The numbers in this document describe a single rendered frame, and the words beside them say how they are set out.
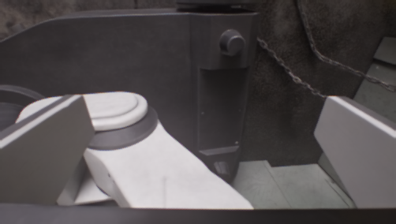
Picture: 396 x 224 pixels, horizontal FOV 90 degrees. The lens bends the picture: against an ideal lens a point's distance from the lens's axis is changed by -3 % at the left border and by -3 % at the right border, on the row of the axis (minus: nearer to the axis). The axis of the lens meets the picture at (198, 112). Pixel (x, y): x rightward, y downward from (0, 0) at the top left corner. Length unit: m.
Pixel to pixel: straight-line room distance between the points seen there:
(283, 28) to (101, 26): 0.52
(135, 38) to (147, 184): 0.29
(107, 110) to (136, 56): 0.15
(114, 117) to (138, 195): 0.13
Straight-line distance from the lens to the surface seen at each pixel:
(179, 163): 0.30
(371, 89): 1.02
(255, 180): 0.90
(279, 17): 0.72
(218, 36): 0.42
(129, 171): 0.31
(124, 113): 0.35
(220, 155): 0.58
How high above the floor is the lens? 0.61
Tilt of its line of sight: 57 degrees down
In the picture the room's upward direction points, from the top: 160 degrees clockwise
